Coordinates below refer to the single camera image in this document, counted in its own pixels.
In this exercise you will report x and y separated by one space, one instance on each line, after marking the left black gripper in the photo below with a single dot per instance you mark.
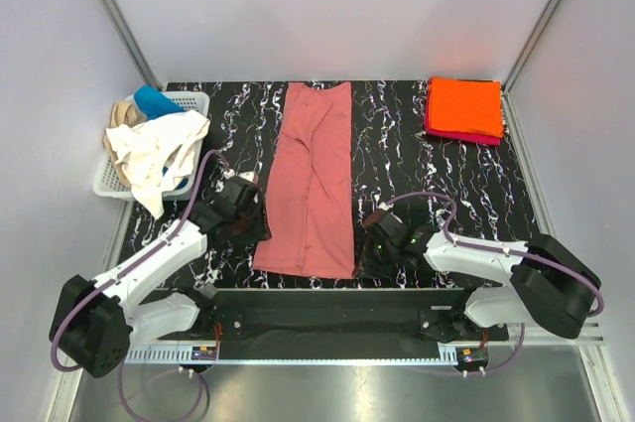
261 232

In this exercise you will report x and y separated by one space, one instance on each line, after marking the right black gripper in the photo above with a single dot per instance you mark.
367 266

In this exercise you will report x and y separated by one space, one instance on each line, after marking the salmon pink t-shirt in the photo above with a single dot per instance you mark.
309 189

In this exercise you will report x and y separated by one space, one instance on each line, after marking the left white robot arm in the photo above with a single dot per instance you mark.
99 320

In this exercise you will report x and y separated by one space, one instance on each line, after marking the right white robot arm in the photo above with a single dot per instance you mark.
539 281

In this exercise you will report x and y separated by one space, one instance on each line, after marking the white t-shirt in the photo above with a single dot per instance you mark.
157 155

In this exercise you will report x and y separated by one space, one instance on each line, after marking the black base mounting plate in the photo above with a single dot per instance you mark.
331 325

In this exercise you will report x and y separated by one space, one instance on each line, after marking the folded magenta t-shirt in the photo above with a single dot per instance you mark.
467 137

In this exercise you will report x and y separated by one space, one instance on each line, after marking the white plastic laundry basket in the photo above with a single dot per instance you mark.
106 183

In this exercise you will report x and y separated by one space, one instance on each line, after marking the blue t-shirt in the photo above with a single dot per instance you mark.
153 104

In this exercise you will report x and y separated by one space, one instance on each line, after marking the beige t-shirt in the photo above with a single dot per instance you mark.
123 113

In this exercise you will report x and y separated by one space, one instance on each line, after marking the folded orange t-shirt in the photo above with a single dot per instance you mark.
465 107

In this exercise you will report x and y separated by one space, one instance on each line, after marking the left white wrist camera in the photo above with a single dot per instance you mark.
251 177

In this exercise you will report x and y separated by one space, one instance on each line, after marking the right aluminium frame post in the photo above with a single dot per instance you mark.
545 18

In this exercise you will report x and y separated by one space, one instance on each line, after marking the aluminium frame post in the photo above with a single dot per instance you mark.
130 43
545 18

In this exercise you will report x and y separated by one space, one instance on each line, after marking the white slotted cable duct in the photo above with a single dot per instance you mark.
209 355

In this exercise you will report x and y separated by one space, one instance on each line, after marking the left aluminium frame post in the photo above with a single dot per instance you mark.
130 43

